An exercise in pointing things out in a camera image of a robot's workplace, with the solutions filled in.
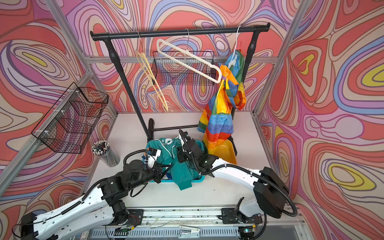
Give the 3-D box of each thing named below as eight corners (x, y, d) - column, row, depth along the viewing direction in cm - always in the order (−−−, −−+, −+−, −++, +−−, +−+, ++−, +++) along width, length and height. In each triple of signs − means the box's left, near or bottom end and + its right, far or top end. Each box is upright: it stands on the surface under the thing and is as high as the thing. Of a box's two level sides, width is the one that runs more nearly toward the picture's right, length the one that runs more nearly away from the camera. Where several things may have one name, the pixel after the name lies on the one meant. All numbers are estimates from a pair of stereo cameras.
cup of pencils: (104, 168, 93) (88, 153, 78) (109, 156, 98) (95, 140, 84) (117, 168, 93) (104, 153, 78) (122, 156, 98) (109, 140, 84)
